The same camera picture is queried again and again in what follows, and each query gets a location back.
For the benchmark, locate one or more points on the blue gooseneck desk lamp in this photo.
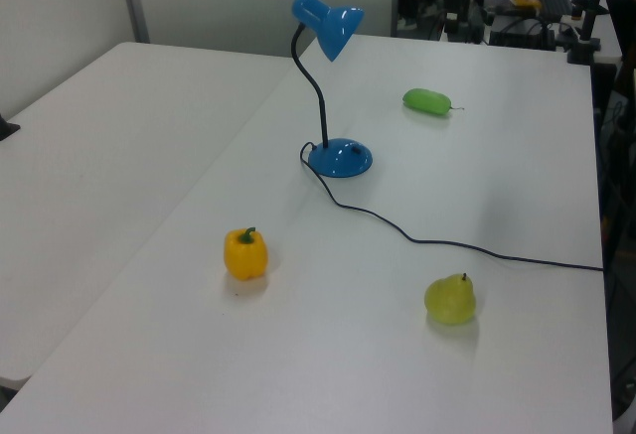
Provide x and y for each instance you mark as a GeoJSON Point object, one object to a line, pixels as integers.
{"type": "Point", "coordinates": [341, 157]}

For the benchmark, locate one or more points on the yellow object on desk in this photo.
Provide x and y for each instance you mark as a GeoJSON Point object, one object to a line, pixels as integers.
{"type": "Point", "coordinates": [526, 2]}

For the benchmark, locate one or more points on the yellow bell pepper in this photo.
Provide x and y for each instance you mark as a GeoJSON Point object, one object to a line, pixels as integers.
{"type": "Point", "coordinates": [246, 257]}

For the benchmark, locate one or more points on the light green pepper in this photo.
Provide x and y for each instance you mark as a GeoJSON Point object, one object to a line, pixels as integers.
{"type": "Point", "coordinates": [426, 101]}

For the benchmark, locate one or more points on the yellow-green pear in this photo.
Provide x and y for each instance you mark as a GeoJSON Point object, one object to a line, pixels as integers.
{"type": "Point", "coordinates": [449, 301]}

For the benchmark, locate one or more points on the black low equipment box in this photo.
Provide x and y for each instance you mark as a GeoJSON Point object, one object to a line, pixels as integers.
{"type": "Point", "coordinates": [522, 34]}

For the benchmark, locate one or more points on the black pole stand with clamp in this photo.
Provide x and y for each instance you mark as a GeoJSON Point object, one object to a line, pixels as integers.
{"type": "Point", "coordinates": [591, 12]}

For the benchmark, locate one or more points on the dark monitor panel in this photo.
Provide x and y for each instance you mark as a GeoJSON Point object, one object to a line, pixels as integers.
{"type": "Point", "coordinates": [622, 27]}

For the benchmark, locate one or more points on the black camera mount foot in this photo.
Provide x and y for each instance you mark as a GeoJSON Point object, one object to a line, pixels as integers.
{"type": "Point", "coordinates": [7, 128]}

